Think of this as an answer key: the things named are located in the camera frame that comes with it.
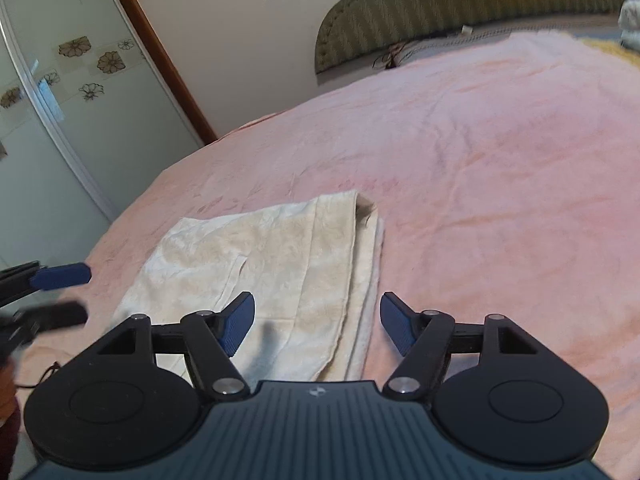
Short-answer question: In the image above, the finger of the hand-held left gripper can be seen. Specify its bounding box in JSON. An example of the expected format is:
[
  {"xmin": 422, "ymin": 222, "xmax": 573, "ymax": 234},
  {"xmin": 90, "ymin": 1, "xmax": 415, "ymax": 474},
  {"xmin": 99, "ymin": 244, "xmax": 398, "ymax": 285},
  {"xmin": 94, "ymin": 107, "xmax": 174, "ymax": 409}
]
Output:
[
  {"xmin": 0, "ymin": 302, "xmax": 90, "ymax": 352},
  {"xmin": 0, "ymin": 261, "xmax": 93, "ymax": 307}
]

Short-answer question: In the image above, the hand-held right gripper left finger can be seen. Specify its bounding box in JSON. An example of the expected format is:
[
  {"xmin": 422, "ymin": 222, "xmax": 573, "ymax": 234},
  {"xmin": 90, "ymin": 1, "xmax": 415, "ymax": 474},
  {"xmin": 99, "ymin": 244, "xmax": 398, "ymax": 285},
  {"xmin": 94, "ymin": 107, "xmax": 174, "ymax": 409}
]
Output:
[{"xmin": 97, "ymin": 291, "xmax": 256, "ymax": 402}]

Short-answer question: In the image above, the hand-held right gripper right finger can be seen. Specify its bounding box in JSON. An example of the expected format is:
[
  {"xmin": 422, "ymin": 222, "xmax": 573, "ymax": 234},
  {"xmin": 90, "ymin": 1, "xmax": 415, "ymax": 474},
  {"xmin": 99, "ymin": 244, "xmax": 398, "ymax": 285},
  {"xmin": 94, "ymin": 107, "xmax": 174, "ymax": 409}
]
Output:
[{"xmin": 380, "ymin": 291, "xmax": 541, "ymax": 402}]

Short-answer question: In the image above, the cream towel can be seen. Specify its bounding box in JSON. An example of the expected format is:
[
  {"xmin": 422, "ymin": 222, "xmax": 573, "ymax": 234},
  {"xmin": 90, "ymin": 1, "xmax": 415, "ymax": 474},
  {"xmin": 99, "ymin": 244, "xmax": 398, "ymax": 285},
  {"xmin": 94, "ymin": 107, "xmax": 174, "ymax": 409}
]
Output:
[{"xmin": 112, "ymin": 189, "xmax": 387, "ymax": 388}]

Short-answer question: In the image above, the frosted floral sliding door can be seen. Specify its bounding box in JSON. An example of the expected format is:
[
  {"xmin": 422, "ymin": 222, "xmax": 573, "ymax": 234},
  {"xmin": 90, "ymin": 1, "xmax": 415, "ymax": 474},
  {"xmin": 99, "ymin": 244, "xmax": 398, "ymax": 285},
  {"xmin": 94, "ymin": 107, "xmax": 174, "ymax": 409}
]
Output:
[{"xmin": 0, "ymin": 0, "xmax": 207, "ymax": 271}]

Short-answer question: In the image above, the pink blanket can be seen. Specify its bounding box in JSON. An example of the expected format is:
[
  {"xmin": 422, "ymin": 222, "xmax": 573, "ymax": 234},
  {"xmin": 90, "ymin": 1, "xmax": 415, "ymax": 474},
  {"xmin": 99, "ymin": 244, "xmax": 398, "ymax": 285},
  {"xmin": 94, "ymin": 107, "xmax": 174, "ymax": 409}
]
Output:
[{"xmin": 15, "ymin": 30, "xmax": 640, "ymax": 476}]

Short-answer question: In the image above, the olive striped headboard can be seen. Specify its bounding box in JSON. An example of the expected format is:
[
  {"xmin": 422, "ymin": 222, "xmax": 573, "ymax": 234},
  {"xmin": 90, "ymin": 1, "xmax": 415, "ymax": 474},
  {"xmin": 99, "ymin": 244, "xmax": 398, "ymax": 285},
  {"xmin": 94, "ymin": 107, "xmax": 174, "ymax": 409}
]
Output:
[{"xmin": 315, "ymin": 0, "xmax": 638, "ymax": 76}]

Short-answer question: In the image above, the white crumpled cloth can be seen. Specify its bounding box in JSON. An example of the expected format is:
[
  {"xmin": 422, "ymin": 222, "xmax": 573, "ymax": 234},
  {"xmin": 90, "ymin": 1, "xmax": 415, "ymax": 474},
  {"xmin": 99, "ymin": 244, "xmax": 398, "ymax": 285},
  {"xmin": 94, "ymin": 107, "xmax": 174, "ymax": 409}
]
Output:
[{"xmin": 618, "ymin": 0, "xmax": 640, "ymax": 52}]

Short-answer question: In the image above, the black cable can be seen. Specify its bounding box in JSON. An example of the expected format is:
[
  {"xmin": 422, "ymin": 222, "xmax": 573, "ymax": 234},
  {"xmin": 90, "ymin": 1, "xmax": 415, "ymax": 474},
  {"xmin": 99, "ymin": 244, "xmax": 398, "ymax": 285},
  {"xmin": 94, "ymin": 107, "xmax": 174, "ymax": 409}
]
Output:
[{"xmin": 14, "ymin": 363, "xmax": 67, "ymax": 390}]

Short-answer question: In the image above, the brown wooden door frame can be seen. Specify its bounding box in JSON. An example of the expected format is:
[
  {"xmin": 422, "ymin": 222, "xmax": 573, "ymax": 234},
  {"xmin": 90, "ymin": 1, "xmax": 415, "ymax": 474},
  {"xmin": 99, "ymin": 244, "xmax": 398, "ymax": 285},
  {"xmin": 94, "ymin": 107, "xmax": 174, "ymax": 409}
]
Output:
[{"xmin": 100, "ymin": 0, "xmax": 219, "ymax": 147}]

